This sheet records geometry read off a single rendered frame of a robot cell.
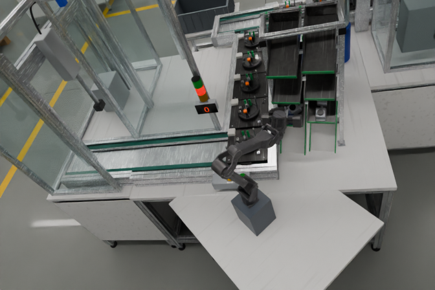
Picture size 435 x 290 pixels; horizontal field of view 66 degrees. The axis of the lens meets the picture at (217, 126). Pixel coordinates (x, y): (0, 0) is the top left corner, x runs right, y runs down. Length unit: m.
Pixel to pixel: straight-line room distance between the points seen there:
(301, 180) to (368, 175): 0.34
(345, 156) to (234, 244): 0.77
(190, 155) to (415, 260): 1.63
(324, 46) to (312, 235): 0.89
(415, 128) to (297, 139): 1.15
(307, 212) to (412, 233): 1.11
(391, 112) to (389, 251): 0.95
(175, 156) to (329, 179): 0.92
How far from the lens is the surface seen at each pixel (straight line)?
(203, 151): 2.09
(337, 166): 1.96
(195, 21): 3.65
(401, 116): 2.63
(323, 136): 1.84
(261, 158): 1.88
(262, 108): 2.13
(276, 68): 1.51
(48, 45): 2.13
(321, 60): 1.51
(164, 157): 2.17
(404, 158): 3.08
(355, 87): 2.35
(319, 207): 1.83
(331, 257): 1.73
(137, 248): 3.04
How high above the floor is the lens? 2.49
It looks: 46 degrees down
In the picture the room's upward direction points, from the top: 22 degrees counter-clockwise
